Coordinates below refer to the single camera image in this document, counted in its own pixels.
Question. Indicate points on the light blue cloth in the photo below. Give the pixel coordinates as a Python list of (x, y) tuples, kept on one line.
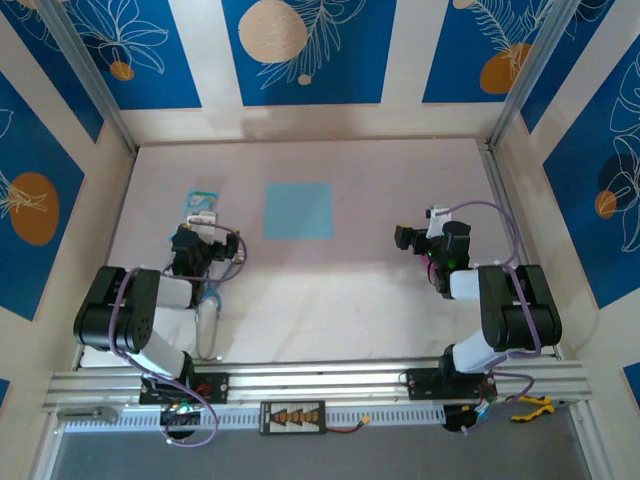
[(298, 210)]

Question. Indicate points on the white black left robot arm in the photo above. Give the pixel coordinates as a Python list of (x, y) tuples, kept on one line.
[(115, 310)]

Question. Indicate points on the pink pill box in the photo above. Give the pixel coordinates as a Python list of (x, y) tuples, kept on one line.
[(431, 265)]

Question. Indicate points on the blue snack packet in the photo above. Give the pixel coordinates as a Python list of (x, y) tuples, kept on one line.
[(202, 200)]

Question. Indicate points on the black controller board with lights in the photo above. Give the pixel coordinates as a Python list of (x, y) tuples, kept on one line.
[(180, 415), (457, 417)]

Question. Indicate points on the black power distribution board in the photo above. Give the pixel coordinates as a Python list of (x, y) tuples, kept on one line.
[(292, 417)]

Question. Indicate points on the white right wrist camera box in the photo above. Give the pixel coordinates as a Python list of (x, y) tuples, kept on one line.
[(437, 222)]

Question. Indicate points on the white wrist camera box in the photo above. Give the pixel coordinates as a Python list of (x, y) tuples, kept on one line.
[(202, 222), (437, 222)]

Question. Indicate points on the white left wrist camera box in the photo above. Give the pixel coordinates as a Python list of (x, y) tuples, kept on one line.
[(202, 222)]

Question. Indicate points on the aluminium side rail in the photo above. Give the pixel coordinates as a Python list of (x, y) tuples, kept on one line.
[(496, 170)]

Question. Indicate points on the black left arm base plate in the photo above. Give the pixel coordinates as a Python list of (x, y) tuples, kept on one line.
[(215, 387)]

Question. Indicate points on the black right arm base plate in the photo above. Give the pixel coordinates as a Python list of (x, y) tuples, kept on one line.
[(425, 385)]

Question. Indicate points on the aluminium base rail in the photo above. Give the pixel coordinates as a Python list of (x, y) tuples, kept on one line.
[(325, 380)]

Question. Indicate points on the grey metal bracket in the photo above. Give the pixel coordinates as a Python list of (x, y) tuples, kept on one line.
[(100, 414)]

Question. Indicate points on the aluminium frame post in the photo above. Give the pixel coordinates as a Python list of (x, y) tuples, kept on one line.
[(85, 65), (535, 65)]

